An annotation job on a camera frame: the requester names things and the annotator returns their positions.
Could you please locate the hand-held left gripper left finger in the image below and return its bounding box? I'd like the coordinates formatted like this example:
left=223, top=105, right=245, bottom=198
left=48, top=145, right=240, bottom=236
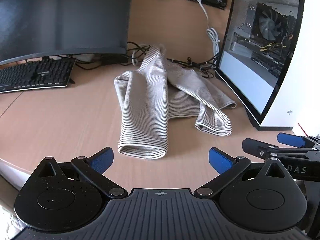
left=37, top=147, right=128, bottom=198

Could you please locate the curved dark monitor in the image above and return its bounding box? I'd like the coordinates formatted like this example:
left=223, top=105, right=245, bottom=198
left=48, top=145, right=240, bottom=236
left=0, top=0, right=135, bottom=67

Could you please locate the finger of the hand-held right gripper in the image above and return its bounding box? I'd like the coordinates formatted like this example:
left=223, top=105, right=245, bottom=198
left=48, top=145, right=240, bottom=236
left=242, top=138, right=313, bottom=160
left=277, top=132, right=320, bottom=150

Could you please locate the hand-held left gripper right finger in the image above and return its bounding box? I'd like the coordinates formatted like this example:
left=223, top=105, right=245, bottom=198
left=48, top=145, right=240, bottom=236
left=194, top=148, right=290, bottom=198

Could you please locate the white glass-panel computer case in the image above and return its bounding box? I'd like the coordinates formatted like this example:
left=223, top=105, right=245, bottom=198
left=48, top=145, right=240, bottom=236
left=215, top=0, right=320, bottom=132

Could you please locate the striped beige garment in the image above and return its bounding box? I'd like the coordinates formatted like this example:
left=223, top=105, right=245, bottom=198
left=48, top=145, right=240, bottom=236
left=114, top=44, right=237, bottom=160

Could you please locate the white quilted cloth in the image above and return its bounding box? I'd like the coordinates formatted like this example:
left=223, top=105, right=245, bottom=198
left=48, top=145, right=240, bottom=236
left=0, top=205, right=24, bottom=240

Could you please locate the black keyboard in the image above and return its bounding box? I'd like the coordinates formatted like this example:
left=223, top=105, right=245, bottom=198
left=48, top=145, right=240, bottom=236
left=0, top=57, right=77, bottom=94

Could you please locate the white power cable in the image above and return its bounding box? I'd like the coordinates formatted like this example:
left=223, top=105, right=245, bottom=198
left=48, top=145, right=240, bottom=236
left=191, top=0, right=221, bottom=55

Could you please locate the grey cable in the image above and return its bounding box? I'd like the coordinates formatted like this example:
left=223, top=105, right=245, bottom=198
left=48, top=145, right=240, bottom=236
left=131, top=45, right=151, bottom=67

